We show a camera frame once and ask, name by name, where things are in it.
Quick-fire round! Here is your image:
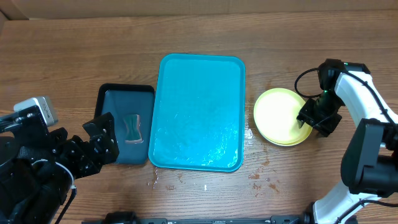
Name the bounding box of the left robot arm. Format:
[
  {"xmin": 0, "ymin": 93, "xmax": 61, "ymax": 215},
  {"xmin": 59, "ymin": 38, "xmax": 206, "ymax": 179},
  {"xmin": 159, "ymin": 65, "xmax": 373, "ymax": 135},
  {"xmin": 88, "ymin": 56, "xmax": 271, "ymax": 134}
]
[{"xmin": 1, "ymin": 106, "xmax": 119, "ymax": 223}]

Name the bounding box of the yellow-green plate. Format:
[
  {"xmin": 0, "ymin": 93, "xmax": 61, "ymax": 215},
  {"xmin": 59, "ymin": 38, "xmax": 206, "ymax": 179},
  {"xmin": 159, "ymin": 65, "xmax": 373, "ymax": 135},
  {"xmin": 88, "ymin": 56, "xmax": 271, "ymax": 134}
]
[
  {"xmin": 261, "ymin": 130, "xmax": 312, "ymax": 147},
  {"xmin": 253, "ymin": 88, "xmax": 312, "ymax": 133}
]

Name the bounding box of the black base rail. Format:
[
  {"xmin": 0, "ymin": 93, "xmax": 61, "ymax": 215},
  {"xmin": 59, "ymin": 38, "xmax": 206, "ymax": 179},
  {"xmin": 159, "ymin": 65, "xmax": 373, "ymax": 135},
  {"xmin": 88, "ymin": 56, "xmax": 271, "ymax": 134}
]
[{"xmin": 82, "ymin": 212, "xmax": 313, "ymax": 224}]

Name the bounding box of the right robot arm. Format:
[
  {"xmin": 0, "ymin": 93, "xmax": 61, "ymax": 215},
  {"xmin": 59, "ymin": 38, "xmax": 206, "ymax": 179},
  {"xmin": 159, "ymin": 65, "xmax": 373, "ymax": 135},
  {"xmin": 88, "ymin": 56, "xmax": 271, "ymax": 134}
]
[{"xmin": 294, "ymin": 58, "xmax": 397, "ymax": 223}]

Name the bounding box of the black water tray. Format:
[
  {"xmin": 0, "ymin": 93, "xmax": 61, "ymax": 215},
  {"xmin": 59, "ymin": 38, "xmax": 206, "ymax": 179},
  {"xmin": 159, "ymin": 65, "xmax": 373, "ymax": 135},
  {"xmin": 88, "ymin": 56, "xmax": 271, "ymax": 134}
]
[{"xmin": 95, "ymin": 83, "xmax": 155, "ymax": 165}]

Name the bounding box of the teal plastic serving tray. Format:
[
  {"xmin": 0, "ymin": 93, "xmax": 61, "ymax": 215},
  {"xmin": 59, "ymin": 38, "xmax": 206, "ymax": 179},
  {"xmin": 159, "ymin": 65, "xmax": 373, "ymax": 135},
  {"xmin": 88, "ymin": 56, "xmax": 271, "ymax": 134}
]
[{"xmin": 148, "ymin": 54, "xmax": 246, "ymax": 172}]

